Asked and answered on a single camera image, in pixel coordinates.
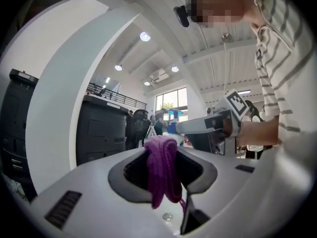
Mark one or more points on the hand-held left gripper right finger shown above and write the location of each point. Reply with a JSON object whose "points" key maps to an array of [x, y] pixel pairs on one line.
{"points": [[209, 176]]}

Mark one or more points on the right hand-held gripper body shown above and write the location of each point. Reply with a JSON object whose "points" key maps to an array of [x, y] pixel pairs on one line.
{"points": [[218, 119]]}

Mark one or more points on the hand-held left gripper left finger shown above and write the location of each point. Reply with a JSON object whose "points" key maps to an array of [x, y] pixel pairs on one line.
{"points": [[119, 182]]}

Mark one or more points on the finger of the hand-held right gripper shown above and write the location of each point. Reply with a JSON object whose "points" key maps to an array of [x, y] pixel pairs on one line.
{"points": [[192, 126]]}

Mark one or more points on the purple knitted cloth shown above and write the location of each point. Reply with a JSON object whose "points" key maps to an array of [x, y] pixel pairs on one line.
{"points": [[161, 162]]}

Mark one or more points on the person's right forearm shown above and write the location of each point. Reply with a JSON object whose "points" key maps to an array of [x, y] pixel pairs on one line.
{"points": [[260, 131]]}

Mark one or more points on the large window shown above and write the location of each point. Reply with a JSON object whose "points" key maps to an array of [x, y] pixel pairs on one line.
{"points": [[171, 99]]}

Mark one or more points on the black office chair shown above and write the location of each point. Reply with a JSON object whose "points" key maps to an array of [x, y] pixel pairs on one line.
{"points": [[138, 128]]}

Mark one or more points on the wide black printer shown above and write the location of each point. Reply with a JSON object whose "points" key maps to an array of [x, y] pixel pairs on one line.
{"points": [[101, 130]]}

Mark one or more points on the white ceiling air conditioner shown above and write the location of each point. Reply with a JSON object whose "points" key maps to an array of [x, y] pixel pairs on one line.
{"points": [[159, 75]]}

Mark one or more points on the black balcony railing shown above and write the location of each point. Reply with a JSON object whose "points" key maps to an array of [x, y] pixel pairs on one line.
{"points": [[123, 99]]}

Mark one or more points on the person's striped shirt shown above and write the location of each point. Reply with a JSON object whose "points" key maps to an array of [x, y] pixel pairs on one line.
{"points": [[282, 58]]}

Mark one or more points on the black head-worn camera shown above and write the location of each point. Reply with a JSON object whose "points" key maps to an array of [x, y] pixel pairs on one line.
{"points": [[182, 15]]}

